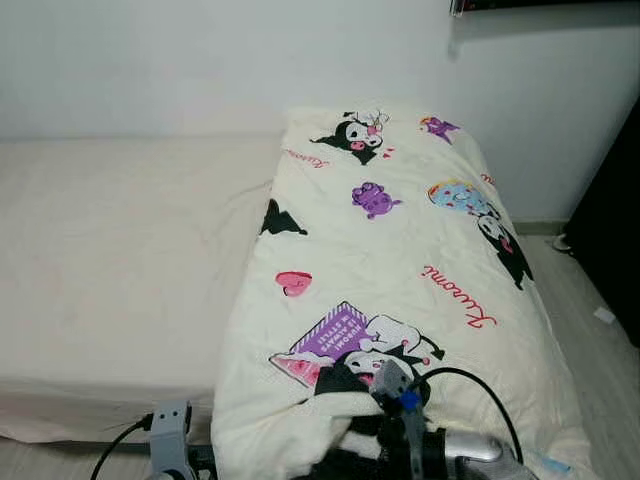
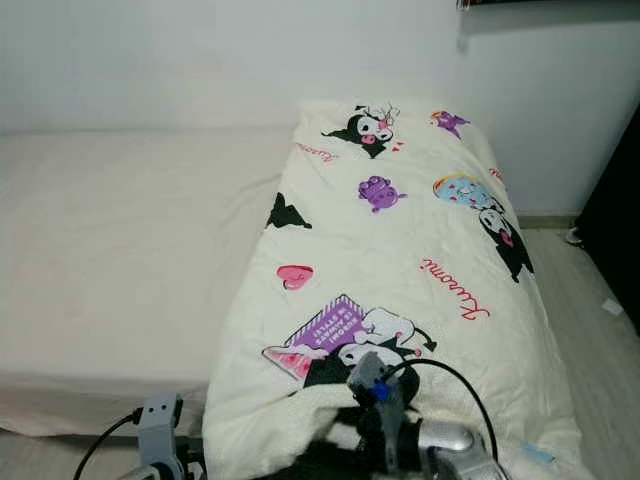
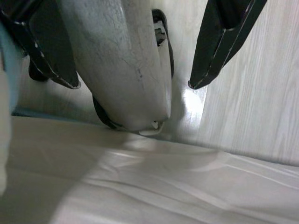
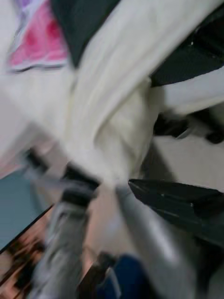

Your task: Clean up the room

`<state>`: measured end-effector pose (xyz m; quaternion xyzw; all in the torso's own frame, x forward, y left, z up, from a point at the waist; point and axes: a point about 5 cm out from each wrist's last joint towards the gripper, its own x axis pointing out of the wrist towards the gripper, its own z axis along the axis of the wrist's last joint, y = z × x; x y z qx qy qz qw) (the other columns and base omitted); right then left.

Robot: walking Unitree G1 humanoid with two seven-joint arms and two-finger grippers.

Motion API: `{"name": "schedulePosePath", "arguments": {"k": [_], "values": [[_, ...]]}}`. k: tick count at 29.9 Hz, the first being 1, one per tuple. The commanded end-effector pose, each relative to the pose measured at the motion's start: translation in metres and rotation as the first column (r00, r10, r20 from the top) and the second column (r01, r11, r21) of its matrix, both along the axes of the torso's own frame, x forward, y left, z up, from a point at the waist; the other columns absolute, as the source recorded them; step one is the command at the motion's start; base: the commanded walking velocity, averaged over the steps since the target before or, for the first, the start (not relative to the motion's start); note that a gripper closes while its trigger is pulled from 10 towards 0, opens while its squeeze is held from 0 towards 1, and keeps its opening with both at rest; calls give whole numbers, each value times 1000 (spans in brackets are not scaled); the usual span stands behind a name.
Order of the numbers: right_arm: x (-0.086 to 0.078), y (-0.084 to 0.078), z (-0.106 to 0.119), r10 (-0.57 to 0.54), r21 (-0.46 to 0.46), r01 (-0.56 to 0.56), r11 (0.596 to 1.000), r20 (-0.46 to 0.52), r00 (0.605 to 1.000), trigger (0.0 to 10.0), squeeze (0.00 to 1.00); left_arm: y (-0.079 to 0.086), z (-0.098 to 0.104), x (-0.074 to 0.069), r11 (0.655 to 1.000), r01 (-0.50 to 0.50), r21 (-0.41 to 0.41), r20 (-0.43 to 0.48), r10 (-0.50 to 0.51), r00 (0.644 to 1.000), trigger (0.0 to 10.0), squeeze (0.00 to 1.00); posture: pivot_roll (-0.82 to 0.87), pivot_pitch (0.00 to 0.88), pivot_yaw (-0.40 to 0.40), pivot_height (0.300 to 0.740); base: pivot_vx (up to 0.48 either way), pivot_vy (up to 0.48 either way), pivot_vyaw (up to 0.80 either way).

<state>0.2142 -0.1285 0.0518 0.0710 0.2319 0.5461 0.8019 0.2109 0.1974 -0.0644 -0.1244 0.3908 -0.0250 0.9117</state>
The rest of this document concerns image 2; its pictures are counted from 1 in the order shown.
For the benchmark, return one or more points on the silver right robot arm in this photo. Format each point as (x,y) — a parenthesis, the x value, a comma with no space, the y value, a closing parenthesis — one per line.
(450,437)

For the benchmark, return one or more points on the black wardrobe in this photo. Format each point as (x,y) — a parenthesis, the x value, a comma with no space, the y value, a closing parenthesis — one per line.
(615,230)

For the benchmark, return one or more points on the cream bed mattress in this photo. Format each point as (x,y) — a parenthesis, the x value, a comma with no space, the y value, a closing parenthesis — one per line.
(130,250)

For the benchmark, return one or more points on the cream cartoon print blanket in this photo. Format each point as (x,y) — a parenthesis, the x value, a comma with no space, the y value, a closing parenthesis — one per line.
(400,240)

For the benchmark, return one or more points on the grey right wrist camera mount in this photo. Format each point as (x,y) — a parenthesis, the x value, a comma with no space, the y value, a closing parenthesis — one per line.
(368,370)

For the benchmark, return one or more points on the white paper scrap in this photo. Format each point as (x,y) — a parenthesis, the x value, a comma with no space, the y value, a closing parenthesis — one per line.
(611,306)

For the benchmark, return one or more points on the black wall-mounted fixture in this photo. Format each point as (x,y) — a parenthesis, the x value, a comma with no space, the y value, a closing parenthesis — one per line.
(540,3)

